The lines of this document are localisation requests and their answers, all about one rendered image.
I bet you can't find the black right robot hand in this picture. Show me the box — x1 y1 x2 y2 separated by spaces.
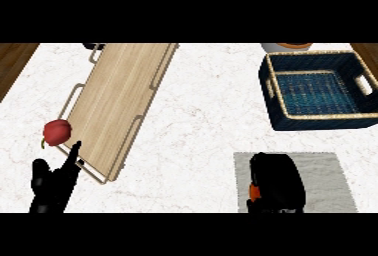
244 151 306 214

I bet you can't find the grey placemat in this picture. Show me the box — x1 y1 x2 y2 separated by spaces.
231 151 360 214

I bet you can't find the white pot with orange rim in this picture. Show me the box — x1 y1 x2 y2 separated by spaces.
259 43 314 54

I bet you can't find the red bell pepper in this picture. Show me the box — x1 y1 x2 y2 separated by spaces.
39 119 73 150

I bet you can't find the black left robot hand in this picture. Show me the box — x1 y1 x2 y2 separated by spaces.
27 140 83 214

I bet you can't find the pale wooden tray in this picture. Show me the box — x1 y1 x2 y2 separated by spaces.
55 43 179 185

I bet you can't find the dark blue wicker basket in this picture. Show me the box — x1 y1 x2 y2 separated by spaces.
256 49 378 132

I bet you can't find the small black object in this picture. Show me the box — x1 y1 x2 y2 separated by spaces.
80 43 106 51

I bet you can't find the orange-red tomato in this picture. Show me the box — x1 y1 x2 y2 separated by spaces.
247 183 261 204

